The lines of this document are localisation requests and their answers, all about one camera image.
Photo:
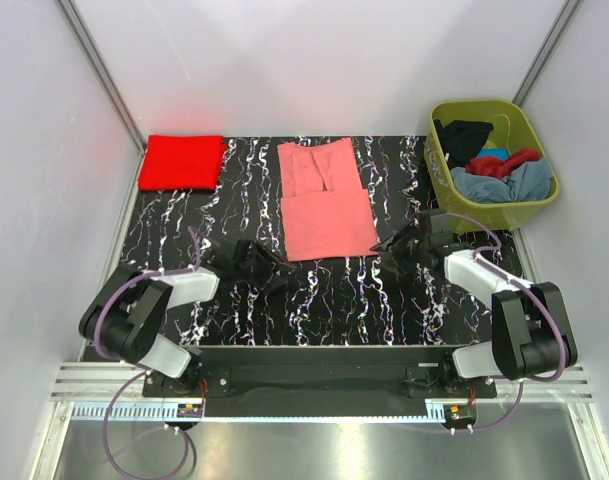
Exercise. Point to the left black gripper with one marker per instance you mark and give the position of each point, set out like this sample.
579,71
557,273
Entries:
267,260

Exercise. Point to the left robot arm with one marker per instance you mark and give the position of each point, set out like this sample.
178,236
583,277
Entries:
124,320

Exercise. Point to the folded red t shirt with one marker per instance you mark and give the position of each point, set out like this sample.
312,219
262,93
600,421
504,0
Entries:
182,163

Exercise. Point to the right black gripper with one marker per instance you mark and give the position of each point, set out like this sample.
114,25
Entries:
414,233

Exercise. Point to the dark red garment in bin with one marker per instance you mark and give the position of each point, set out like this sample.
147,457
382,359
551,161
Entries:
495,168

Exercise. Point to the bright blue garment in bin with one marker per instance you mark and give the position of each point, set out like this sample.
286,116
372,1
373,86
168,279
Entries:
499,153

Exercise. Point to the aluminium frame rail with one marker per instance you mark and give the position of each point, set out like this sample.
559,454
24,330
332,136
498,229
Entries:
283,393

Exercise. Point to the left aluminium corner post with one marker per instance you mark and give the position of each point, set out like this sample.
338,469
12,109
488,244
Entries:
81,32

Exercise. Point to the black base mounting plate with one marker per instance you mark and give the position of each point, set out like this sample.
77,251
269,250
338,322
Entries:
409,356

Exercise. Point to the aluminium corner post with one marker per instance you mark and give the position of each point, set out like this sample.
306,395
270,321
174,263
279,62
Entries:
81,32
552,40

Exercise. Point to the grey blue garment in bin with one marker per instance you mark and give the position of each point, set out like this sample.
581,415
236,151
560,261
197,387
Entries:
529,182

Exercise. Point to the pink t shirt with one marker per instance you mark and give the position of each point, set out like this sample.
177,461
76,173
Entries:
325,210

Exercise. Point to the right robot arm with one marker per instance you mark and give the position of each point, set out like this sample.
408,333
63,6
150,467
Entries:
531,335

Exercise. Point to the olive green plastic bin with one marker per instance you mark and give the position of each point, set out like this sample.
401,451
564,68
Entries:
512,131

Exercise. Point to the right aluminium corner post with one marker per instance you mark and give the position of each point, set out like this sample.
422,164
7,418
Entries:
552,40

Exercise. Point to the black garment in bin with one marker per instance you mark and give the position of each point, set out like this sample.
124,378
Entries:
462,139

